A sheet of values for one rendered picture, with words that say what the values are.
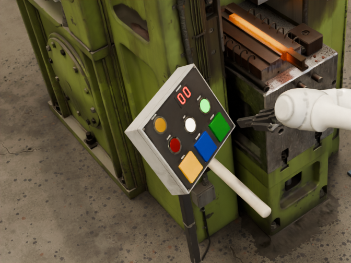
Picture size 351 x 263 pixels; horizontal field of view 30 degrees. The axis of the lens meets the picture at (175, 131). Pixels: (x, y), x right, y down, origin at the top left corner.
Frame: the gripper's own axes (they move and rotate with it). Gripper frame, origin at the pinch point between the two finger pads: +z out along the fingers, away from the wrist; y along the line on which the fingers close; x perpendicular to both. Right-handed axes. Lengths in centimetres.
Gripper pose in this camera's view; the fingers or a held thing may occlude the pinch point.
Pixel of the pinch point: (247, 121)
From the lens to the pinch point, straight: 214.4
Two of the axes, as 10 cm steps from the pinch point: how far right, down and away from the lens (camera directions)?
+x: -5.4, -7.5, -3.9
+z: -6.8, 1.1, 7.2
